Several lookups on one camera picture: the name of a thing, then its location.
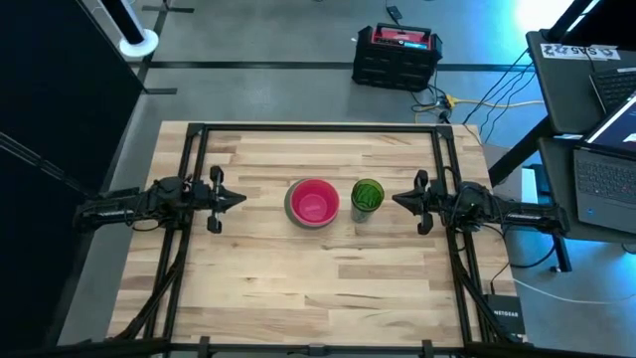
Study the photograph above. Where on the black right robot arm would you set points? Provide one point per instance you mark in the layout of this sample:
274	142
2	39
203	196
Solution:
512	211

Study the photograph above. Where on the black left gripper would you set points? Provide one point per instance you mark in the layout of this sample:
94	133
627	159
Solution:
215	199

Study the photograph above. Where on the pink plastic bowl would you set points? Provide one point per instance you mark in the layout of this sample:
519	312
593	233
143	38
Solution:
314	202

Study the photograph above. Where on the black power adapter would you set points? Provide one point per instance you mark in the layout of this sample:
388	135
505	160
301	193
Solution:
394	13

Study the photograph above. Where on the black Netgear network switch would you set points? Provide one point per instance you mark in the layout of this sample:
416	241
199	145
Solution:
506	313

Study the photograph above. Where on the black partition panel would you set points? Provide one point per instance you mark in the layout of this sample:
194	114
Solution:
49	99

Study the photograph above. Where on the black pole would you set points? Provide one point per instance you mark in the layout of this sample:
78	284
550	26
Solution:
124	20

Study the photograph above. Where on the white round pole base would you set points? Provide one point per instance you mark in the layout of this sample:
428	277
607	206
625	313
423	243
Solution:
140	45

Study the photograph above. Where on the grey open laptop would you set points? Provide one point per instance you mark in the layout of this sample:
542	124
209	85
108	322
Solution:
603	184

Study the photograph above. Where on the black aluminium table frame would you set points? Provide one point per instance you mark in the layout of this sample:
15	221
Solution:
318	128

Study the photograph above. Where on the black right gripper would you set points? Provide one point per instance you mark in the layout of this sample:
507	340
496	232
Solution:
427	201

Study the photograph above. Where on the black desk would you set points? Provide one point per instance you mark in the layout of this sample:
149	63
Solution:
561	94

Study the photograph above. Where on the white printed label sheet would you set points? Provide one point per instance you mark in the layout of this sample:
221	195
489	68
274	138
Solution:
579	52

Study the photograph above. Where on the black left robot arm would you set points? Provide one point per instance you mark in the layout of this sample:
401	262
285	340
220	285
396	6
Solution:
129	204

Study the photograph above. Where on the green faceted plastic tumbler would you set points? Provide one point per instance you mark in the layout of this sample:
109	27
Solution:
366	198

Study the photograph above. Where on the black laptop keyboard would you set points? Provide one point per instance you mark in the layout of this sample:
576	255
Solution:
615	87

